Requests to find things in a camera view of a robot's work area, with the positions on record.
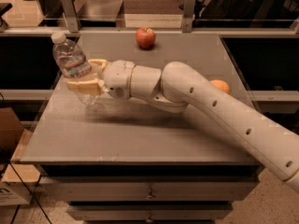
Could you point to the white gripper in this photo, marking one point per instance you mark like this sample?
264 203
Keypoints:
118 77

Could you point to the clear plastic water bottle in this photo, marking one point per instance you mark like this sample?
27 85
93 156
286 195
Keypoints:
73 64

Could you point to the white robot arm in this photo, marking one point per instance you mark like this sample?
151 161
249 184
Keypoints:
177 86

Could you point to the red apple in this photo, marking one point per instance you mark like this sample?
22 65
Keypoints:
145 37

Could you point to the grey drawer cabinet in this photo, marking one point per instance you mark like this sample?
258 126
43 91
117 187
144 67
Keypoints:
101 160

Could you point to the brown cardboard box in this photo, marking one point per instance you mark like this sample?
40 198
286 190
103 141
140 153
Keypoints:
10 129

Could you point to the orange fruit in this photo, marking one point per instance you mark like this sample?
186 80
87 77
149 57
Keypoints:
221 85

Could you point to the upper drawer knob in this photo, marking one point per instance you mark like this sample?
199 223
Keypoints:
150 196

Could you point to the drawer knob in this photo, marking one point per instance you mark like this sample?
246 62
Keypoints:
150 196
149 220

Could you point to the white labelled box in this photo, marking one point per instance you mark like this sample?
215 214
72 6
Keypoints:
13 194

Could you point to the black office chair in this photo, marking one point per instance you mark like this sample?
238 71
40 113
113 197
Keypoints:
231 10

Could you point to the lower drawer knob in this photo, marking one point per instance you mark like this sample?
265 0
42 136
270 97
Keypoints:
149 220

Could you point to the left metal bracket post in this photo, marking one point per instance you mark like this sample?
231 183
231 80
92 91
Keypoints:
70 15

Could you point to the metal bracket post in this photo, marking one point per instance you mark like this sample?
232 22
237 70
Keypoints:
70 15
187 17

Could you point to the right metal bracket post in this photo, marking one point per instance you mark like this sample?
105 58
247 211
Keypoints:
187 17

